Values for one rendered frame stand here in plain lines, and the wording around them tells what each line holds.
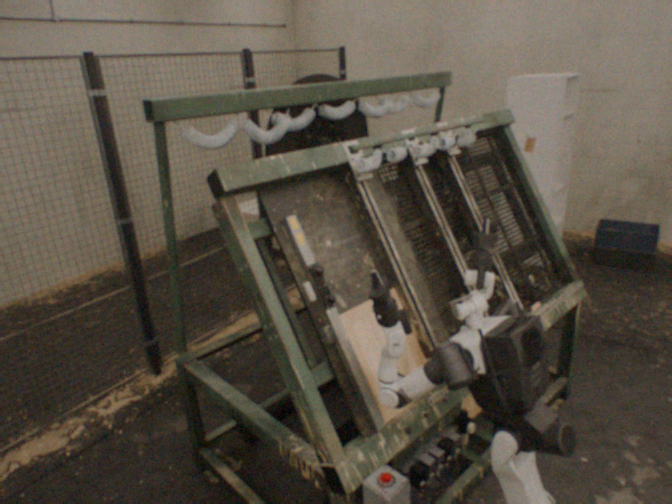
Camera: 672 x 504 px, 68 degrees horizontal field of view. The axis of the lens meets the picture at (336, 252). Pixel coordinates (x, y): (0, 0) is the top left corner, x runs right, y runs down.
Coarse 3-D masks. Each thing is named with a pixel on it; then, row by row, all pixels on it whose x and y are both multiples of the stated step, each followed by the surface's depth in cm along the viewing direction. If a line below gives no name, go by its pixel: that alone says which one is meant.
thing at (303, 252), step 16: (288, 224) 206; (304, 240) 208; (304, 256) 205; (304, 272) 208; (320, 304) 206; (336, 320) 205; (336, 336) 204; (352, 352) 205; (352, 368) 203; (352, 384) 205; (368, 384) 205; (368, 400) 203; (368, 416) 204
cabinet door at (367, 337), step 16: (368, 304) 220; (400, 304) 231; (352, 320) 213; (368, 320) 218; (352, 336) 210; (368, 336) 216; (384, 336) 221; (368, 352) 213; (416, 352) 228; (368, 368) 210; (400, 368) 221; (416, 368) 226; (384, 416) 208
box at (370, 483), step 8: (384, 464) 181; (376, 472) 178; (384, 472) 178; (392, 472) 177; (368, 480) 175; (392, 480) 174; (400, 480) 174; (408, 480) 174; (368, 488) 173; (376, 488) 171; (384, 488) 171; (392, 488) 171; (400, 488) 171; (408, 488) 175; (368, 496) 174; (376, 496) 171; (384, 496) 168; (392, 496) 168; (400, 496) 172; (408, 496) 176
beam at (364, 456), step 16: (544, 304) 294; (560, 304) 302; (544, 320) 288; (416, 400) 220; (400, 416) 209; (416, 416) 214; (432, 416) 219; (384, 432) 202; (400, 432) 206; (416, 432) 211; (352, 448) 195; (368, 448) 195; (384, 448) 200; (400, 448) 204; (352, 464) 189; (368, 464) 193; (336, 480) 187; (352, 480) 187
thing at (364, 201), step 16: (352, 144) 231; (352, 160) 227; (352, 176) 231; (368, 176) 231; (352, 192) 234; (368, 192) 233; (368, 208) 230; (368, 224) 233; (384, 224) 233; (384, 240) 230; (384, 256) 231; (400, 272) 232; (400, 288) 229; (416, 304) 230; (416, 320) 228; (432, 336) 230
